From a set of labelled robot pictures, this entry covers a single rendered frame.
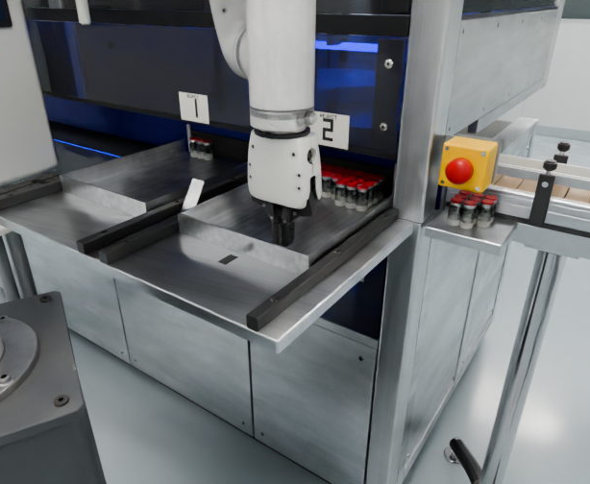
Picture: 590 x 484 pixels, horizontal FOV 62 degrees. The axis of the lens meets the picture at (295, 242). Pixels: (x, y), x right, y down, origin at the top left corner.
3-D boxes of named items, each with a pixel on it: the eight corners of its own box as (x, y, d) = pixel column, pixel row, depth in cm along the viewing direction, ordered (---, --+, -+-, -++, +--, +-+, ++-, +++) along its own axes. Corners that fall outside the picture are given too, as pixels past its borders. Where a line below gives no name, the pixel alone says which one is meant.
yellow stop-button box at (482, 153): (452, 174, 85) (457, 133, 82) (494, 181, 81) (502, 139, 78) (436, 186, 80) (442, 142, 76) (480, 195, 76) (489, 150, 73)
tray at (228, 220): (294, 177, 107) (294, 161, 106) (405, 203, 94) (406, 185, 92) (179, 232, 82) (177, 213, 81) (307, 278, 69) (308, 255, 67)
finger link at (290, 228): (307, 205, 69) (307, 246, 72) (289, 200, 71) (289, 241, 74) (295, 211, 67) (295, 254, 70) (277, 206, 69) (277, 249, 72)
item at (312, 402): (149, 219, 303) (127, 70, 263) (489, 337, 198) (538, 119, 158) (-19, 290, 229) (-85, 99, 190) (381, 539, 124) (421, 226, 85)
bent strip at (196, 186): (196, 207, 92) (193, 178, 89) (208, 211, 90) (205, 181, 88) (135, 233, 82) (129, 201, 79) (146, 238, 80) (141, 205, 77)
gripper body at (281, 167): (330, 121, 65) (327, 200, 70) (268, 111, 70) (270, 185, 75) (298, 133, 59) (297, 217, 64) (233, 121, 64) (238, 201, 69)
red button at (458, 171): (450, 177, 79) (453, 153, 77) (474, 181, 77) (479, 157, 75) (441, 183, 76) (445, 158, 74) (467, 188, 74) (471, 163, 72)
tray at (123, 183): (184, 152, 124) (184, 138, 123) (265, 170, 111) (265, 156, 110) (62, 191, 100) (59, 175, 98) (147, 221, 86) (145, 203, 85)
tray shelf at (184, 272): (172, 156, 128) (171, 149, 127) (429, 218, 92) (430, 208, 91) (-18, 216, 93) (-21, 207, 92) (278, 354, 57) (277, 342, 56)
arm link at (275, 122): (329, 104, 64) (328, 127, 66) (275, 97, 69) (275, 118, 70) (292, 115, 58) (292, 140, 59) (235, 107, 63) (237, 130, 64)
